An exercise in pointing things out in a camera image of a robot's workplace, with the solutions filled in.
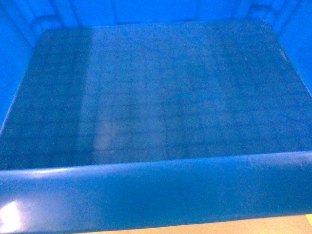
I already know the blue plastic bin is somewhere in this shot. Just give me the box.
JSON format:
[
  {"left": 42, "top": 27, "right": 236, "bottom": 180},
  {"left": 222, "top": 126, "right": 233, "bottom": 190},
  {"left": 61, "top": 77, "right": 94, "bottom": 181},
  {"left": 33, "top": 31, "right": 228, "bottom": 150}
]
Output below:
[{"left": 0, "top": 0, "right": 312, "bottom": 234}]

